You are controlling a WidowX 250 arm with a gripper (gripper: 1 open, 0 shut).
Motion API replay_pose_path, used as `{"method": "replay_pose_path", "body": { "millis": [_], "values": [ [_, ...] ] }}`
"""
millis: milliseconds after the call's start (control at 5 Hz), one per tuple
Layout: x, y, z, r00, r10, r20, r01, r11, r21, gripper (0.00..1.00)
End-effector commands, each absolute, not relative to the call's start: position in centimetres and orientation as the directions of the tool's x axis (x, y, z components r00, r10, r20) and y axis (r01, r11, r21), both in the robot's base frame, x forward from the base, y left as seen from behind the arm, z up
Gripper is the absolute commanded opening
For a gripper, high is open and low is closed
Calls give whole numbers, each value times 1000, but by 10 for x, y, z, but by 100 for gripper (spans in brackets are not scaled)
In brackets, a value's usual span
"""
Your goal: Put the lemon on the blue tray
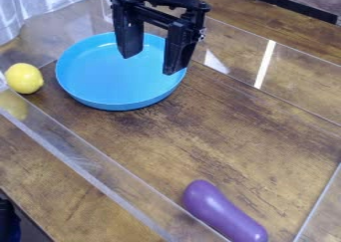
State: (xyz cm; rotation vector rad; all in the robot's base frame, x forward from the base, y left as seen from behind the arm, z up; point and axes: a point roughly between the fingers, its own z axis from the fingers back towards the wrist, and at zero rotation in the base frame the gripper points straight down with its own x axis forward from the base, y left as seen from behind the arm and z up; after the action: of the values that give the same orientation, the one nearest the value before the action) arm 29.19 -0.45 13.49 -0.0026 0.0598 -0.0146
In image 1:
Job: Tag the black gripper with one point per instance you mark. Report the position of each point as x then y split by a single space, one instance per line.
187 30

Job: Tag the yellow lemon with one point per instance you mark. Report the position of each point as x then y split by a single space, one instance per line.
25 78

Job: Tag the white grid curtain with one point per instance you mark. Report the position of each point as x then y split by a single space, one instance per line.
17 11

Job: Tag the clear acrylic enclosure wall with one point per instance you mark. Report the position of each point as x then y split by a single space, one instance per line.
252 123

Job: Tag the blue round tray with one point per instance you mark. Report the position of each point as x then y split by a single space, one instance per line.
110 83

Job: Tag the dark object bottom left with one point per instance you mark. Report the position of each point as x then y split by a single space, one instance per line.
10 222

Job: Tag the purple toy eggplant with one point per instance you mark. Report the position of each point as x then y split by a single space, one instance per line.
209 205

